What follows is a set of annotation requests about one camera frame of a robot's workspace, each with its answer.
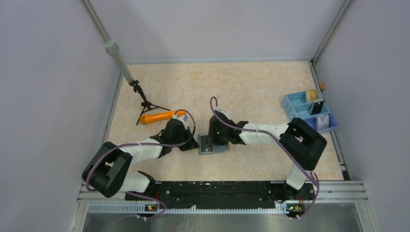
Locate white patterned card in box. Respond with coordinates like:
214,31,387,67
316,114,330,131

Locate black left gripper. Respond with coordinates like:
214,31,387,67
172,126,200,151

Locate orange toy microphone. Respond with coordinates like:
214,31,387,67
137,111,186,125

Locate black tripod microphone stand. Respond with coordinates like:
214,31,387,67
104,40,170,117

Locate gold card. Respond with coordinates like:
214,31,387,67
305,89,319,102

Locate black card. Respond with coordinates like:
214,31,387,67
199,134,211,150
310,99,324,115

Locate grey leather card holder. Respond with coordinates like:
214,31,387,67
198,134,229,155

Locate blue compartment organizer box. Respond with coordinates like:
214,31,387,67
282,90,338,133

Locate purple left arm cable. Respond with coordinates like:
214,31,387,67
85,109,197,221

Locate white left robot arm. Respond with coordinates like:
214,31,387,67
82,119,199,200

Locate small orange wall object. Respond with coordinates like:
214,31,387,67
318,81,325,91

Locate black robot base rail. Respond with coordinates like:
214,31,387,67
141,181,314,209

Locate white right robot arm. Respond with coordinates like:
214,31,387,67
208,111,327,199

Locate white slotted cable duct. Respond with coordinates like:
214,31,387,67
88,203,288,214

